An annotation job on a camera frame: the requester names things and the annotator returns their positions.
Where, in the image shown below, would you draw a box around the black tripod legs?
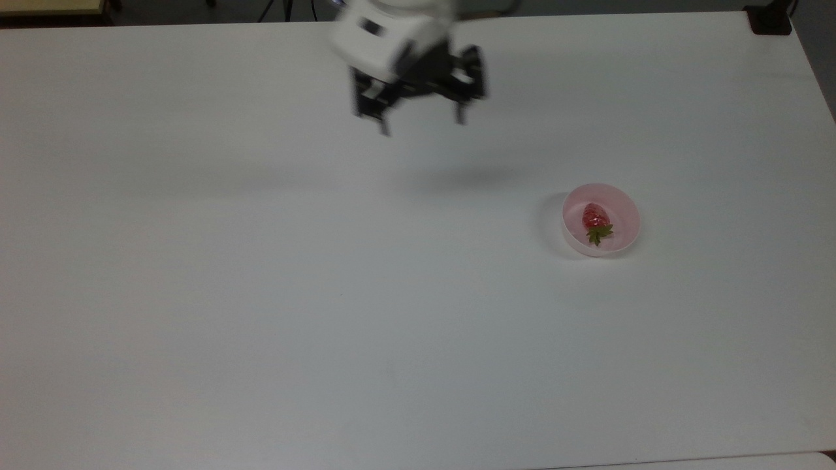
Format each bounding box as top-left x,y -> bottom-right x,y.
257,0 -> 296,24

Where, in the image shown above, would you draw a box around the red strawberry with green leaves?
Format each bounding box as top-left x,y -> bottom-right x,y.
582,202 -> 615,247

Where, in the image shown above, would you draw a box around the white adjacent table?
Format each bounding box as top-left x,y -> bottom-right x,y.
536,450 -> 836,470

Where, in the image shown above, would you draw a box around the light wooden furniture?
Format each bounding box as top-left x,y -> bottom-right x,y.
0,0 -> 109,18

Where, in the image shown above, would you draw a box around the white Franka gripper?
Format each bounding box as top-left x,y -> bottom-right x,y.
329,0 -> 489,137

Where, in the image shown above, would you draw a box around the black table clamp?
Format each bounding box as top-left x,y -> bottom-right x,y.
743,0 -> 799,36

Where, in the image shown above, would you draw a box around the pink plastic bowl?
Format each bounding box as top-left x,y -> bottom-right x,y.
561,183 -> 641,258

